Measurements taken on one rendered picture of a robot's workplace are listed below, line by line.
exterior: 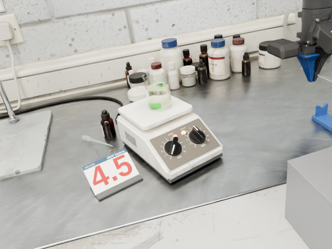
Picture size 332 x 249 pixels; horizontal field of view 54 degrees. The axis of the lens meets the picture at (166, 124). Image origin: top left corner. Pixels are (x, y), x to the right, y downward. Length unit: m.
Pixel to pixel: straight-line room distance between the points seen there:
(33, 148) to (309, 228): 0.60
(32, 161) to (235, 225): 0.45
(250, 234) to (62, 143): 0.49
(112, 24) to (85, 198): 0.63
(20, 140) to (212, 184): 0.49
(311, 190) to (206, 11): 0.82
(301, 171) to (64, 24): 0.84
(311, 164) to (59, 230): 0.39
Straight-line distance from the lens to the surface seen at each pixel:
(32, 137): 0.86
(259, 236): 0.50
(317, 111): 0.77
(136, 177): 0.62
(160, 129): 0.62
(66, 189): 0.65
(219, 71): 0.99
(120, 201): 0.58
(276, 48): 0.69
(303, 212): 0.47
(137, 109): 0.67
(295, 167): 0.45
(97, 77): 1.08
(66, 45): 1.10
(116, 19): 1.08
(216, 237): 0.50
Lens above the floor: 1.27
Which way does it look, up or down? 28 degrees down
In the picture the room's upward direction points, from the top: 9 degrees counter-clockwise
